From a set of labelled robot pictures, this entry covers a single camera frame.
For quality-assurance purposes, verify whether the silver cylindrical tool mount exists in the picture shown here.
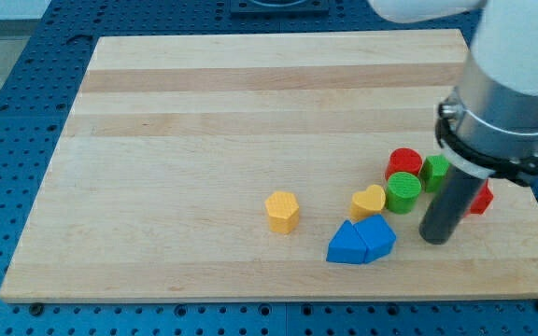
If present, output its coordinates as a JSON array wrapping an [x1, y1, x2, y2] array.
[[435, 55, 538, 187]]

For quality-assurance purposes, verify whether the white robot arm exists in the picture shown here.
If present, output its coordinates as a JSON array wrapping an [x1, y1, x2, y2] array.
[[369, 0, 538, 245]]

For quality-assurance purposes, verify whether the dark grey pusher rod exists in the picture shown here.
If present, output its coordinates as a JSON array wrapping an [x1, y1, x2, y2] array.
[[419, 165, 485, 245]]

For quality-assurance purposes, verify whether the yellow heart block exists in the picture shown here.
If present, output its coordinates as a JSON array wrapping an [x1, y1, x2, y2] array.
[[349, 185, 387, 222]]

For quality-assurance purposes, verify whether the blue cube block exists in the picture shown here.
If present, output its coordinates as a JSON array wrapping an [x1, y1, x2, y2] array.
[[353, 215, 397, 263]]

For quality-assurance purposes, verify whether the yellow hexagon block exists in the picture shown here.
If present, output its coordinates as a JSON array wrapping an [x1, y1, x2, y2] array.
[[264, 190, 300, 234]]

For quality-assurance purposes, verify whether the green cylinder block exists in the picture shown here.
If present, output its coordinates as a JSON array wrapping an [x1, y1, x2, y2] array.
[[386, 172, 422, 214]]

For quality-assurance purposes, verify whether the dark mounting plate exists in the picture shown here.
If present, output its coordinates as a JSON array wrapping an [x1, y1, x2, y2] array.
[[229, 0, 330, 16]]

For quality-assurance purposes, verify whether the wooden board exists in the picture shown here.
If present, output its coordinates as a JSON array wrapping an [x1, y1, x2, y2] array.
[[0, 30, 538, 303]]

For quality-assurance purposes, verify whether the blue triangle block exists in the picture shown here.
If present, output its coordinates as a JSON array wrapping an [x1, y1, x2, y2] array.
[[326, 220, 367, 264]]

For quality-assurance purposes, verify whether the green hexagon block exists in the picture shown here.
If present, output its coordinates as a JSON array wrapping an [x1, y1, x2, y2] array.
[[419, 155, 449, 193]]

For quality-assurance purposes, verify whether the red star block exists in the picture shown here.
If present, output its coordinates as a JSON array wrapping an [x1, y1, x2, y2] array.
[[465, 180, 494, 216]]

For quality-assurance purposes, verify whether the red cylinder block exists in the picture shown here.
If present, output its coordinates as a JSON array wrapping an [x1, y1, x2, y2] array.
[[384, 147, 423, 180]]

